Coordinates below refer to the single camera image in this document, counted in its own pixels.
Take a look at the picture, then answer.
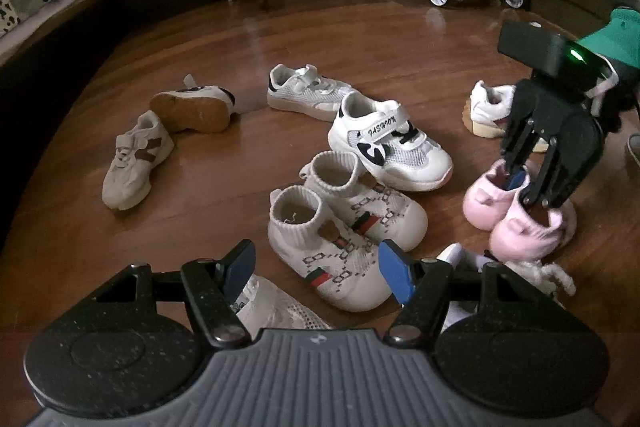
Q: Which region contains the white sneaker tan sole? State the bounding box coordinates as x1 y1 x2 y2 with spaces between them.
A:
469 79 548 154

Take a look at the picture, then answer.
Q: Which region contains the white mesh sneaker navy heel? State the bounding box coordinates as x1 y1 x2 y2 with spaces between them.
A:
266 63 360 124

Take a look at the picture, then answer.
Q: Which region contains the pink baby shoe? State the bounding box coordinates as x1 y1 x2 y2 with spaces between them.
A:
462 158 528 233
489 197 578 266

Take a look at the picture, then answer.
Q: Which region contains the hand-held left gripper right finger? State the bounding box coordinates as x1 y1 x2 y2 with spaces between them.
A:
378 240 597 350

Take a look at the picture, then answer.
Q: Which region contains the bed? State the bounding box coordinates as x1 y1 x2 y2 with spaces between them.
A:
0 0 121 68

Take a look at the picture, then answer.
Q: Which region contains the cream patterned sock shoe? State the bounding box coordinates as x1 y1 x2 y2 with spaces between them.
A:
299 151 429 254
267 186 394 314

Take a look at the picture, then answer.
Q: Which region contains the person's right hand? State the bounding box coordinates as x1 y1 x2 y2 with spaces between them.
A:
594 61 640 132

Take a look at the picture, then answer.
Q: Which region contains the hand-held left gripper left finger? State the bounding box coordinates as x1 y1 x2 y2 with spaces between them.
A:
47 238 258 349

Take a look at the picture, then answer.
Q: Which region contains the white sneaker black logo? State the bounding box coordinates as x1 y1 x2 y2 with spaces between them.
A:
327 91 454 192
229 273 332 332

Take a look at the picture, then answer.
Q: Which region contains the white laced sneaker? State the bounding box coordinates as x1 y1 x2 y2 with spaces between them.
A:
440 243 577 330

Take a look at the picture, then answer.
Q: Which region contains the beige sneaker brown patch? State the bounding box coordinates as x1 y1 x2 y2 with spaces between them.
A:
149 74 237 134
102 111 176 210

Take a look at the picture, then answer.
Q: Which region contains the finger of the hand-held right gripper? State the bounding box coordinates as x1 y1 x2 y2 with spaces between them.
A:
522 138 564 210
501 119 539 191

